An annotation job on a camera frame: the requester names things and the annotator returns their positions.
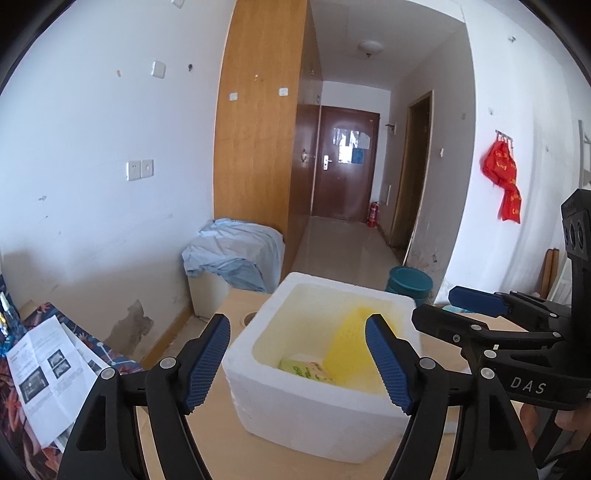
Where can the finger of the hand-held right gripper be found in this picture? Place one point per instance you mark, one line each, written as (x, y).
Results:
(475, 300)
(443, 323)

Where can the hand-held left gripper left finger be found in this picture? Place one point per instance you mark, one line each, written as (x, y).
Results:
(207, 364)

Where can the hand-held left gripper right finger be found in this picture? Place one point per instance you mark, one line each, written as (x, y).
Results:
(390, 364)

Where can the white foam box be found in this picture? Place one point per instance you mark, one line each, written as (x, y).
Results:
(277, 397)

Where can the person's right hand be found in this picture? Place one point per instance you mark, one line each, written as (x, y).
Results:
(572, 422)

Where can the yellow foam net sheet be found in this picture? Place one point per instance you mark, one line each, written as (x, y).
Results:
(351, 350)

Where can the teal plastic bucket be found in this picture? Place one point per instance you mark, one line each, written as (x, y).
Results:
(408, 281)

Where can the white bin under cloth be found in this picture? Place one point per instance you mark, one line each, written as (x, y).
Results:
(207, 295)

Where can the leaning wooden boards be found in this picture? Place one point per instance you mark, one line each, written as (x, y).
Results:
(551, 272)

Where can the yellow green packet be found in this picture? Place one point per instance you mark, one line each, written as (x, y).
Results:
(304, 369)

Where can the white printed paper sheet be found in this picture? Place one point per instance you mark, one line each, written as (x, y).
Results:
(41, 369)
(94, 362)

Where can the light blue cloth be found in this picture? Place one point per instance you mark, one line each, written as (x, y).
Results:
(240, 249)

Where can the red fire extinguisher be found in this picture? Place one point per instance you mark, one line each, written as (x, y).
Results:
(373, 214)

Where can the red hanging bags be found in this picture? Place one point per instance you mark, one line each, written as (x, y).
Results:
(498, 166)

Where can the dark brown entrance door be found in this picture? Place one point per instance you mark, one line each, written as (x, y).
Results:
(332, 194)

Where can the blue door notice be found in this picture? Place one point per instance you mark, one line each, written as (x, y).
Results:
(357, 155)

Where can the wooden wardrobe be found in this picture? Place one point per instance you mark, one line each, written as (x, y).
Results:
(258, 161)

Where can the round ceiling lamp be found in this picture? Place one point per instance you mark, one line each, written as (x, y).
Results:
(371, 47)

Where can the brown side door frame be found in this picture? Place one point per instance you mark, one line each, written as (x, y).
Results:
(415, 184)

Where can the metal wall hook rack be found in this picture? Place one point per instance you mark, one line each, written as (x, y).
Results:
(504, 135)

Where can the white wall socket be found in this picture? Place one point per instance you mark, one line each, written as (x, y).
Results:
(134, 170)
(147, 168)

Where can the white wall switch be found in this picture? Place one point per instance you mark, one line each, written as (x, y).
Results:
(159, 69)

